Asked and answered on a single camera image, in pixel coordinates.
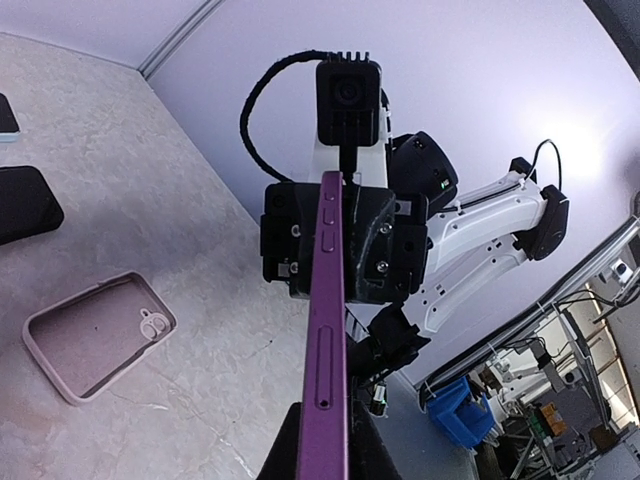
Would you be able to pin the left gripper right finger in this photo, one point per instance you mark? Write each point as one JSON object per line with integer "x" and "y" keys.
{"x": 368, "y": 456}

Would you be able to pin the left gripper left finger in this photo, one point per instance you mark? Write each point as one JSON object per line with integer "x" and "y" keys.
{"x": 282, "y": 461}

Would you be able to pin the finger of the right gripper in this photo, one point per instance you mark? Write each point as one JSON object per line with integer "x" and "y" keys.
{"x": 368, "y": 222}
{"x": 306, "y": 196}

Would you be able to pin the black phone brown edge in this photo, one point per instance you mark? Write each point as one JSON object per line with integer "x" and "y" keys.
{"x": 323, "y": 434}

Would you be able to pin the pink phone case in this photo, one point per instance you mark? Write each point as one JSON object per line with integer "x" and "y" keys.
{"x": 86, "y": 342}

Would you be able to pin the black phone case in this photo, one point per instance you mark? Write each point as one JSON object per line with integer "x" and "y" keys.
{"x": 28, "y": 205}

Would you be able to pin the light blue phone case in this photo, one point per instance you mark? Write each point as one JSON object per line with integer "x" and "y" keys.
{"x": 9, "y": 127}

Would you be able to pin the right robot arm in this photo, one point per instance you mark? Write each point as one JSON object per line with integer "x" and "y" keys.
{"x": 416, "y": 249}

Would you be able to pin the blue plastic bin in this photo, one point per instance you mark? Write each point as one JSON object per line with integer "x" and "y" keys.
{"x": 464, "y": 419}

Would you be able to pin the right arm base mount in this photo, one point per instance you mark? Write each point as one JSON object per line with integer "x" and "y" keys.
{"x": 392, "y": 343}

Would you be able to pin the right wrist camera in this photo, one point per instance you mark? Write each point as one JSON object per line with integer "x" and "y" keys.
{"x": 348, "y": 99}

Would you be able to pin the right aluminium frame post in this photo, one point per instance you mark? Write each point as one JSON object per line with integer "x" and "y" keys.
{"x": 177, "y": 37}

